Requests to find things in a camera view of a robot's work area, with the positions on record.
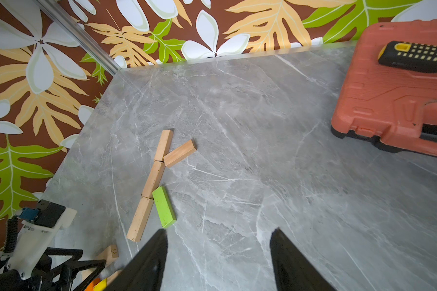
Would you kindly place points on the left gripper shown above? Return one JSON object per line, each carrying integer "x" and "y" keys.
{"x": 10, "y": 280}

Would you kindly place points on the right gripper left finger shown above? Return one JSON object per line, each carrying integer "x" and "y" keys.
{"x": 145, "y": 271}

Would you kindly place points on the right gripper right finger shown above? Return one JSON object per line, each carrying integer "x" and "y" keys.
{"x": 292, "y": 270}

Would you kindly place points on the wooden block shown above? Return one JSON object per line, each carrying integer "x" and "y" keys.
{"x": 111, "y": 278}

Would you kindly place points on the orange block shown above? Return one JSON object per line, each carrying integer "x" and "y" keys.
{"x": 91, "y": 286}

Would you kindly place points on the wooden block number 53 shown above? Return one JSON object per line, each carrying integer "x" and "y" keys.
{"x": 110, "y": 254}

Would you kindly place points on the green block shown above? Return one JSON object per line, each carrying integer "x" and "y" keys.
{"x": 164, "y": 207}

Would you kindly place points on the wooden block number 70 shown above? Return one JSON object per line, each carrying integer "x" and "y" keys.
{"x": 154, "y": 179}

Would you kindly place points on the wooden block diagonal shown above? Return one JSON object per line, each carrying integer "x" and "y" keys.
{"x": 179, "y": 154}

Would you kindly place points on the wooden block number 20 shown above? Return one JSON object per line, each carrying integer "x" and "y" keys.
{"x": 164, "y": 145}

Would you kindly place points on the red tool case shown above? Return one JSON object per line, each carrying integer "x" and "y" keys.
{"x": 394, "y": 109}

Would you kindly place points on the screwdriver in case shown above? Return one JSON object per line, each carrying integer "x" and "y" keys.
{"x": 409, "y": 56}

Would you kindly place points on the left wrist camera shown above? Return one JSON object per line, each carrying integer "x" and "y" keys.
{"x": 40, "y": 225}

